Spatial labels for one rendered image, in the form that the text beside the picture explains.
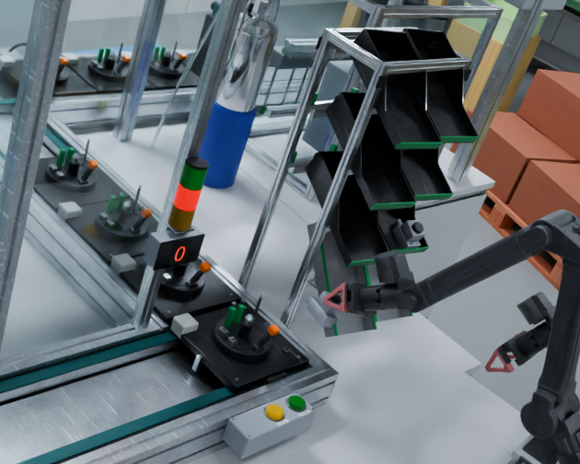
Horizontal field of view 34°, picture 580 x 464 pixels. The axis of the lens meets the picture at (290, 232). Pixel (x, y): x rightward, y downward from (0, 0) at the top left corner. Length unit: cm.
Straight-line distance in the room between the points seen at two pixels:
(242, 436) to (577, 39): 790
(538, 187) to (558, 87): 76
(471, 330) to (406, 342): 193
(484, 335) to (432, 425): 221
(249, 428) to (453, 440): 61
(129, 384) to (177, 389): 11
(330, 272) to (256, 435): 53
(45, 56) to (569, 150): 491
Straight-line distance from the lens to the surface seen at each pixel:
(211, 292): 240
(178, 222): 203
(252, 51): 292
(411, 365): 263
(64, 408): 206
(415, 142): 218
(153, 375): 219
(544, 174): 546
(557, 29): 968
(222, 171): 307
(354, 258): 229
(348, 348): 259
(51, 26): 118
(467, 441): 248
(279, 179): 236
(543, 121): 603
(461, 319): 468
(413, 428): 243
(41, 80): 121
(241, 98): 298
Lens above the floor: 230
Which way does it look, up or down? 29 degrees down
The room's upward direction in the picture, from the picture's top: 20 degrees clockwise
